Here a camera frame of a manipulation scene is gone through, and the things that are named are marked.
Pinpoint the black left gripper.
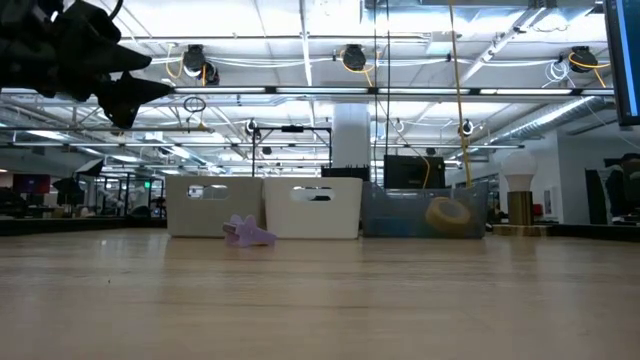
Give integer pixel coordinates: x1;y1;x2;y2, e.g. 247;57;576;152
0;0;173;129

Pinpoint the purple staple remover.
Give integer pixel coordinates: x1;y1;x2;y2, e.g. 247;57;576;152
222;214;278;249

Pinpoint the yellow tape roll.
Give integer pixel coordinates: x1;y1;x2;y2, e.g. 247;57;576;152
424;196;472;232

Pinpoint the red screen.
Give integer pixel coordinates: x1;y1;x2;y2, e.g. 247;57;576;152
12;173;52;195

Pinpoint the grey plastic bin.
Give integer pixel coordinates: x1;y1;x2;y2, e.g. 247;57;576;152
165;174;266;239

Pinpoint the white building column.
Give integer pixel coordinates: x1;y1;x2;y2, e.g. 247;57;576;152
332;102;372;169

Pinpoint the white plastic bin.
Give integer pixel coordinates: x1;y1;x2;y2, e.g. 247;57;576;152
262;176;364;240

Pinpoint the black box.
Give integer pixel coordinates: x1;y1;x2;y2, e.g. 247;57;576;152
383;154;446;190

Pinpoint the translucent dark plastic bin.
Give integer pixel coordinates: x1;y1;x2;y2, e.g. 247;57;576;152
360;179;490;239

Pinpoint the computer monitor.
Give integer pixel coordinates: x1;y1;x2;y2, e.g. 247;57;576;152
602;0;640;127

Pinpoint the person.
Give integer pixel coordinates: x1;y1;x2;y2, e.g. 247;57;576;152
604;152;640;224

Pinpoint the black ceiling cable reel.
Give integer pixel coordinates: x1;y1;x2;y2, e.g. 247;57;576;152
339;43;374;74
182;43;221;86
567;44;609;75

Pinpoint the black metal gantry frame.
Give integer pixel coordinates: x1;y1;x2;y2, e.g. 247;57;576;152
251;124;334;177

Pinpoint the black hanging cable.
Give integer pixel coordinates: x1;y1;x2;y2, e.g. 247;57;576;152
384;0;392;156
372;0;379;181

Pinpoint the yellow hanging cable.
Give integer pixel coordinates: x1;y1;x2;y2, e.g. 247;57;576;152
447;0;474;189

